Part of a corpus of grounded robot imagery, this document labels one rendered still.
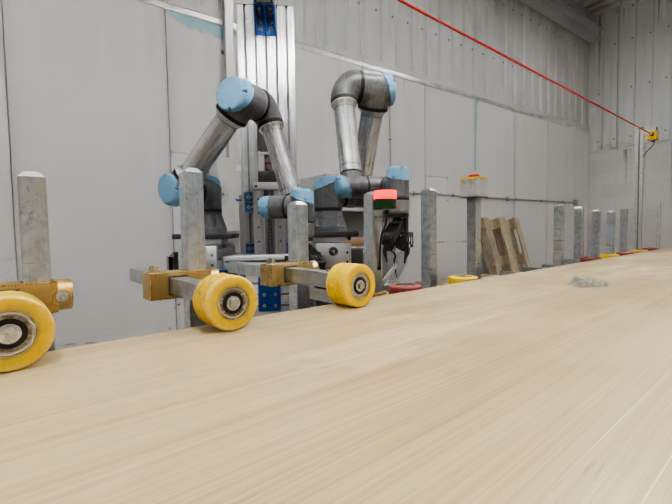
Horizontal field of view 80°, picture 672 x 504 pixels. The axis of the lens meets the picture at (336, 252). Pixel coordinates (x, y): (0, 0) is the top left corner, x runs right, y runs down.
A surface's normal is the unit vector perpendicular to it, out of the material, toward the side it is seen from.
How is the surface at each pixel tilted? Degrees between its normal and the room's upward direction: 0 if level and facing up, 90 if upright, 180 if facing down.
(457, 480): 0
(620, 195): 90
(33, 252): 90
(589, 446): 0
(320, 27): 90
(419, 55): 90
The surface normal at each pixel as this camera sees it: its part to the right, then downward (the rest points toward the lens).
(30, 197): 0.64, 0.03
